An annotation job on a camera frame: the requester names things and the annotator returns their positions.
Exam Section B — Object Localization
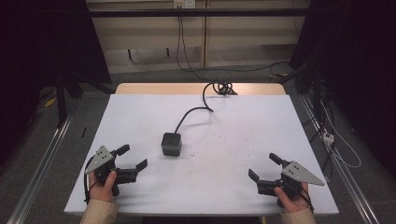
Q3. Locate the black curtain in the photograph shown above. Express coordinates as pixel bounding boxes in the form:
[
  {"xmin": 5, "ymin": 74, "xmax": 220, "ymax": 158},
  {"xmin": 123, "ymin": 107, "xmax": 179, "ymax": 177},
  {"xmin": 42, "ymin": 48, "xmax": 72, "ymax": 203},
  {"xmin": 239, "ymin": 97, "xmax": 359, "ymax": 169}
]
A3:
[
  {"xmin": 289, "ymin": 0, "xmax": 396, "ymax": 180},
  {"xmin": 0, "ymin": 0, "xmax": 112, "ymax": 175}
]

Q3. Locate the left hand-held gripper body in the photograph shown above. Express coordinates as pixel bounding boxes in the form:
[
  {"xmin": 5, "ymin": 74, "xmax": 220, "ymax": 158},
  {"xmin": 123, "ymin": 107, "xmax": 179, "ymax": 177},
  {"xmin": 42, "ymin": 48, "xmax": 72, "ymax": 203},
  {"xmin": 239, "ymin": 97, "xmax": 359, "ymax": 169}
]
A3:
[{"xmin": 84, "ymin": 145, "xmax": 138, "ymax": 198}]

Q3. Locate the white power strip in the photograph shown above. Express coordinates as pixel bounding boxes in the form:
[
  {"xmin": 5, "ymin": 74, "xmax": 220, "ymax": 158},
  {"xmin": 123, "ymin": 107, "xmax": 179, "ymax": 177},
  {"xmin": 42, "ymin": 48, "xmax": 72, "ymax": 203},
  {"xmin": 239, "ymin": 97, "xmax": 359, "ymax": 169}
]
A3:
[{"xmin": 322, "ymin": 132, "xmax": 336, "ymax": 146}]

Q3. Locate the black horizontal bar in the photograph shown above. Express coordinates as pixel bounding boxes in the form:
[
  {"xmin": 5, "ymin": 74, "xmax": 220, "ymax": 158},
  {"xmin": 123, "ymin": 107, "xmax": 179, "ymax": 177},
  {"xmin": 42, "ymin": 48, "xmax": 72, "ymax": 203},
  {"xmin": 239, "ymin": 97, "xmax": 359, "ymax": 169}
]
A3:
[{"xmin": 87, "ymin": 7, "xmax": 312, "ymax": 19}]

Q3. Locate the white wall socket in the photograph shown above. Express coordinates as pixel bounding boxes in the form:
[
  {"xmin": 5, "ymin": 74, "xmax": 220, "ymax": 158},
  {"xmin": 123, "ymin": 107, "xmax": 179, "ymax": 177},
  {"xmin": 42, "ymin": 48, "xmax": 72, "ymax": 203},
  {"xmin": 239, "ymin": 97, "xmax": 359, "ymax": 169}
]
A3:
[{"xmin": 173, "ymin": 0, "xmax": 197, "ymax": 9}]

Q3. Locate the yellow floor tape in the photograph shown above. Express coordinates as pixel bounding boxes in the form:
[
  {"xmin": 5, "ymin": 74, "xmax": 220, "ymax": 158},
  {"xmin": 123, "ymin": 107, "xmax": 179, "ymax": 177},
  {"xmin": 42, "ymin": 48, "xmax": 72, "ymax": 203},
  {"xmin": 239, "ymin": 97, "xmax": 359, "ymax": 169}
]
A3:
[{"xmin": 43, "ymin": 95, "xmax": 59, "ymax": 108}]

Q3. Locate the black metal stand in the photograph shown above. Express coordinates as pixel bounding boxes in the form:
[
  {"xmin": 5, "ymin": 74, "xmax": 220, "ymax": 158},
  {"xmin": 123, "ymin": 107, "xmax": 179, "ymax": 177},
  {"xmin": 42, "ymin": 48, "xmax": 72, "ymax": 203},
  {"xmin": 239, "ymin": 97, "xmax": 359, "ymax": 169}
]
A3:
[{"xmin": 53, "ymin": 73, "xmax": 69, "ymax": 129}]

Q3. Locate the black cable from wall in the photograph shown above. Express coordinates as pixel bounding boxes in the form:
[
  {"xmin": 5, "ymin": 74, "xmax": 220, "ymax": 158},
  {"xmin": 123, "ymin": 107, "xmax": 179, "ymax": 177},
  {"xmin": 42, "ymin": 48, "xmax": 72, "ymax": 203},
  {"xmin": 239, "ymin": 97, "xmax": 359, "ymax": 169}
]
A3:
[{"xmin": 176, "ymin": 15, "xmax": 290, "ymax": 82}]

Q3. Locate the white table cover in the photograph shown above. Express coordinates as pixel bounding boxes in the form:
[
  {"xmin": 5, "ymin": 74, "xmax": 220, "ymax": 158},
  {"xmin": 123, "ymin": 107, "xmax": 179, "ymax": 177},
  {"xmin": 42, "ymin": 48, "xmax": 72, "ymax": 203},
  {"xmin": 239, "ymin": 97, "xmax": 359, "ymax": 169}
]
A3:
[{"xmin": 64, "ymin": 93, "xmax": 340, "ymax": 217}]

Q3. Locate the person's right hand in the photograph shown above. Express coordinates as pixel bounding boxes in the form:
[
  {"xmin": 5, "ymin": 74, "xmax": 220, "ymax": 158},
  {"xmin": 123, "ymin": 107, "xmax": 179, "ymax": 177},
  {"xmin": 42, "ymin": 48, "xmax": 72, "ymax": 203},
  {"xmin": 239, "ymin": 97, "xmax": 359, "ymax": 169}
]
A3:
[{"xmin": 274, "ymin": 182, "xmax": 313, "ymax": 215}]

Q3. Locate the left hand-held gripper black cable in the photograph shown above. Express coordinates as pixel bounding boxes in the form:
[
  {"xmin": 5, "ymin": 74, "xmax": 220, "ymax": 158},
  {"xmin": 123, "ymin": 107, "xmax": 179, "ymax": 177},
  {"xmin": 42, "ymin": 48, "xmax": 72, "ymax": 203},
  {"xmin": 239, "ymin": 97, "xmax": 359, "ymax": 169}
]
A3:
[{"xmin": 82, "ymin": 156, "xmax": 95, "ymax": 205}]

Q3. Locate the right hand-held gripper black cable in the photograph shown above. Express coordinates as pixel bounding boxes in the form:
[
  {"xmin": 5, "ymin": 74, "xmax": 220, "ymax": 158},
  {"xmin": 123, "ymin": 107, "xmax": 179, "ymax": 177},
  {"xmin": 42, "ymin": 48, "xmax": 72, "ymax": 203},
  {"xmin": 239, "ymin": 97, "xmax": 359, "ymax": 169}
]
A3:
[{"xmin": 300, "ymin": 186, "xmax": 315, "ymax": 215}]

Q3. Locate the black device cable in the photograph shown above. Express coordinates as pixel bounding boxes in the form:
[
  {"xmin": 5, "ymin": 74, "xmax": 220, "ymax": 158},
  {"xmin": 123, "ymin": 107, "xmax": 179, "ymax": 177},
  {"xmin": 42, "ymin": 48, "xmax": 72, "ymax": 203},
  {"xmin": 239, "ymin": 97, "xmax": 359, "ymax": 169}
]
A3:
[{"xmin": 174, "ymin": 79, "xmax": 239, "ymax": 134}]

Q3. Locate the aluminium floor rail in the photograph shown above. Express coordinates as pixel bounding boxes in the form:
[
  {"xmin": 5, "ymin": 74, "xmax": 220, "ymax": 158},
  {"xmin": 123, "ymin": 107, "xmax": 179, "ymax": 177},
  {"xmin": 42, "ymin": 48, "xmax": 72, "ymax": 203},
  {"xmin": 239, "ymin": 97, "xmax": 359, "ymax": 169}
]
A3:
[
  {"xmin": 6, "ymin": 114, "xmax": 75, "ymax": 224},
  {"xmin": 298, "ymin": 93, "xmax": 381, "ymax": 224}
]

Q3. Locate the person's left hand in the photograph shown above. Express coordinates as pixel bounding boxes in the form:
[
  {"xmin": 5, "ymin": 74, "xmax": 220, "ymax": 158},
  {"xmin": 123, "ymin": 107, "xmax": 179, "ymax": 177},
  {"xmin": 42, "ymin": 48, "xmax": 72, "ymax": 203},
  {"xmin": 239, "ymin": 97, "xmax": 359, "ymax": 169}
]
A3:
[{"xmin": 88, "ymin": 170, "xmax": 118, "ymax": 203}]

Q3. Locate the hand-held gripper black cable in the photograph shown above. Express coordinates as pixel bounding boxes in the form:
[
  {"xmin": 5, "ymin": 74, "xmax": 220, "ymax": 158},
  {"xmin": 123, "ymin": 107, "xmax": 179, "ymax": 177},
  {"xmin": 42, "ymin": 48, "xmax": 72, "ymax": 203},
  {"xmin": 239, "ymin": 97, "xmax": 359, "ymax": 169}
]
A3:
[
  {"xmin": 82, "ymin": 156, "xmax": 95, "ymax": 205},
  {"xmin": 300, "ymin": 186, "xmax": 315, "ymax": 215}
]

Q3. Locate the white floor cable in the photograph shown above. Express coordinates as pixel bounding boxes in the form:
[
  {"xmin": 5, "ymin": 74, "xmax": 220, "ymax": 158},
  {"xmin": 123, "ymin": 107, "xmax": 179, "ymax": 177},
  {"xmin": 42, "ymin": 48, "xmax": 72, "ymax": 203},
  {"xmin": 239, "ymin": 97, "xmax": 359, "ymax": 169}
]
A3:
[{"xmin": 319, "ymin": 99, "xmax": 362, "ymax": 170}]

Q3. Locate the small black box device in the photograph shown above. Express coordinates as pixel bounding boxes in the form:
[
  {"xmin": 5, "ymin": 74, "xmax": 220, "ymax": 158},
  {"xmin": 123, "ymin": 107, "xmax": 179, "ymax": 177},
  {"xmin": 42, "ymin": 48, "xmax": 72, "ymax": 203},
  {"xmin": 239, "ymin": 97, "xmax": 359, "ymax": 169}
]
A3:
[{"xmin": 161, "ymin": 132, "xmax": 183, "ymax": 158}]

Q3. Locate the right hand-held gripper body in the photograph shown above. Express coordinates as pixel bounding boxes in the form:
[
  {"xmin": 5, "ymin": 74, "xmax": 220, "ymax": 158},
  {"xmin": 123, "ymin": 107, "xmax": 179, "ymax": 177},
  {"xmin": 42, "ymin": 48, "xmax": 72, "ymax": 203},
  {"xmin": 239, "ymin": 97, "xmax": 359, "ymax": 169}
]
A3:
[{"xmin": 257, "ymin": 160, "xmax": 326, "ymax": 201}]

